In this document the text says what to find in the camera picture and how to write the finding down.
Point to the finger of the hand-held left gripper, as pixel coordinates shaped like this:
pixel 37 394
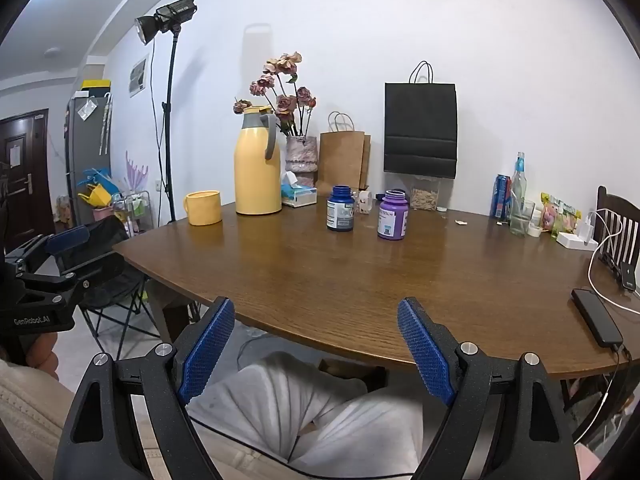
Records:
pixel 67 240
pixel 95 267

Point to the person's left hand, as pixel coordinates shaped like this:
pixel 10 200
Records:
pixel 42 355

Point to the white power strip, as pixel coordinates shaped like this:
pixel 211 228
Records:
pixel 575 240

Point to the black clip device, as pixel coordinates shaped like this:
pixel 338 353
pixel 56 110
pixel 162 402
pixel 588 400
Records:
pixel 628 276

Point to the dark wooden chair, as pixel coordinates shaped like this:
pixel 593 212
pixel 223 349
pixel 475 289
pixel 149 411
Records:
pixel 617 225

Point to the purple pill bottle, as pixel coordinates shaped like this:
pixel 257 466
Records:
pixel 392 217

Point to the colourful snack packet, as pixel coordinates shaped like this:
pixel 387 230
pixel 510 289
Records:
pixel 562 215

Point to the blue tissue box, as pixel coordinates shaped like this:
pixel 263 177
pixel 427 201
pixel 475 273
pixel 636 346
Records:
pixel 298 194

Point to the white tape roll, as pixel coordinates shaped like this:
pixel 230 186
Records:
pixel 534 230

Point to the black light stand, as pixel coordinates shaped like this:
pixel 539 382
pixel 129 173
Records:
pixel 170 125

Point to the black studio light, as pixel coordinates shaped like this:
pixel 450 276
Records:
pixel 167 15

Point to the dark wooden door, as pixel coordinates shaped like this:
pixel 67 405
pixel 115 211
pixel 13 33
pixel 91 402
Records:
pixel 22 175

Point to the black folding chair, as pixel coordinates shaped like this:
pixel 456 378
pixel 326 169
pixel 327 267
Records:
pixel 107 290

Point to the blue and yellow plastic baskets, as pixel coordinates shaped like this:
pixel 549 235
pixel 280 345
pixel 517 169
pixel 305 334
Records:
pixel 99 192

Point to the wall poster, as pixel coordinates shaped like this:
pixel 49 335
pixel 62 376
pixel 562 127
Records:
pixel 138 77

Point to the pink flower vase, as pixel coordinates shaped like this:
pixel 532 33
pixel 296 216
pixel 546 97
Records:
pixel 301 155

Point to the white trolley rack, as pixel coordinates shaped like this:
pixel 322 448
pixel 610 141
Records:
pixel 132 212

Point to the yellow box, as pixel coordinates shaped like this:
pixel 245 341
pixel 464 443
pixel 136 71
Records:
pixel 96 85

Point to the yellow cup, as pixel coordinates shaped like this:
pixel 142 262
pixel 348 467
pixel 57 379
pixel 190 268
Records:
pixel 204 207

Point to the yellow thermos jug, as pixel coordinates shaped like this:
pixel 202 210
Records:
pixel 257 170

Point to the clear glass bottle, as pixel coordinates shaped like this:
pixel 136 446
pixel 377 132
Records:
pixel 520 180

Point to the clear drinking glass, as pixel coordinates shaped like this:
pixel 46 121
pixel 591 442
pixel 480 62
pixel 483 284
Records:
pixel 524 220

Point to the brown paper bag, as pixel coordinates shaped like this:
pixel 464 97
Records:
pixel 342 160

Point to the black paper bag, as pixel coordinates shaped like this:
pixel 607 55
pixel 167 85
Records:
pixel 420 130

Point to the black power bank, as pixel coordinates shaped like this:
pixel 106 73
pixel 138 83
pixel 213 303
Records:
pixel 597 317

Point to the dried pink flowers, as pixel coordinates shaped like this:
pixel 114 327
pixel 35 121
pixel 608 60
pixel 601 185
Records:
pixel 287 102

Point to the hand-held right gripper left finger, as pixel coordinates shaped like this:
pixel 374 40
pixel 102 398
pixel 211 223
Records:
pixel 205 355

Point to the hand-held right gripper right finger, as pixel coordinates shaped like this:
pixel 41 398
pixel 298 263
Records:
pixel 429 355

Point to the purple hand-shaped decoration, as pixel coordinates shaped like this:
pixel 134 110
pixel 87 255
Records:
pixel 136 172

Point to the blue soda can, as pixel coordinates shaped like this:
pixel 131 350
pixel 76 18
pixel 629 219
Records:
pixel 501 197

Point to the clear snack container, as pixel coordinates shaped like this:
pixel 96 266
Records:
pixel 425 195

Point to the grey refrigerator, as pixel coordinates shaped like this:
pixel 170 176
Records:
pixel 87 150

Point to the blue pill bottle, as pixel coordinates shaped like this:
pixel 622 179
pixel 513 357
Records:
pixel 341 210

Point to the person's legs in white pants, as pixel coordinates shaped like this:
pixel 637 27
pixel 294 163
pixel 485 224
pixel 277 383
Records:
pixel 310 415

